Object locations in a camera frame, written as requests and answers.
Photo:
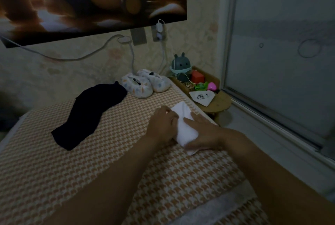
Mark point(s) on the grey wall socket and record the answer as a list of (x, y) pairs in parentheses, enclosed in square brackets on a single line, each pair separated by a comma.
[(138, 36)]

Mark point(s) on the person's left forearm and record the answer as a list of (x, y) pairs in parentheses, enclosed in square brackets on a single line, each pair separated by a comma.
[(104, 185)]

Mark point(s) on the white wall plug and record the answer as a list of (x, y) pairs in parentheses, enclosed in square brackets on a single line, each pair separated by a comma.
[(124, 40)]

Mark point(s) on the white charger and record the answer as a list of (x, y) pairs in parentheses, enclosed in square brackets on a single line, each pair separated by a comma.
[(159, 29)]

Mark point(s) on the black tree print t-shirt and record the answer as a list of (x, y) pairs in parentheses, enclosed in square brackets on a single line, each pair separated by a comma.
[(86, 112)]

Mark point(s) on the grey sliding door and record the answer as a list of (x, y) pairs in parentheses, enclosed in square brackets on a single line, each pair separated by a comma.
[(282, 49)]

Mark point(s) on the red toy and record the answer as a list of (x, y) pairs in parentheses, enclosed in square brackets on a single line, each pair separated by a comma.
[(198, 77)]

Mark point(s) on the teal round bunny lamp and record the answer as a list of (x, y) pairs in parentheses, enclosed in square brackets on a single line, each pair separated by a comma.
[(181, 65)]

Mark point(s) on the person's right forearm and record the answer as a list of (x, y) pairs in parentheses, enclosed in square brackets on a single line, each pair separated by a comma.
[(277, 180)]

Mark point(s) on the person's right hand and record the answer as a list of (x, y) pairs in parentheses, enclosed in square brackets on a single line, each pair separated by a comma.
[(207, 134)]

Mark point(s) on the person's left hand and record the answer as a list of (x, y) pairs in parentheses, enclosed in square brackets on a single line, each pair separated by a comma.
[(161, 125)]

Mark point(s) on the wooden bedside tray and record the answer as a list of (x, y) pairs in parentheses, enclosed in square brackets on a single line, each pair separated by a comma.
[(222, 103)]

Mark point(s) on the green toy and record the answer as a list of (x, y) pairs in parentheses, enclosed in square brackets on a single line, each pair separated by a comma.
[(201, 86)]

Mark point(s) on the white printed card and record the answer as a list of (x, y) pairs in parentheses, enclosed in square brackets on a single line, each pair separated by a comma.
[(202, 97)]

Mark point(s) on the white polo shirt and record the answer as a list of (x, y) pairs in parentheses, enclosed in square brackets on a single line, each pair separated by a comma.
[(186, 128)]

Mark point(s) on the pink ball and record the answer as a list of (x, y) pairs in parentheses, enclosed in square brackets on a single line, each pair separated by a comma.
[(212, 86)]

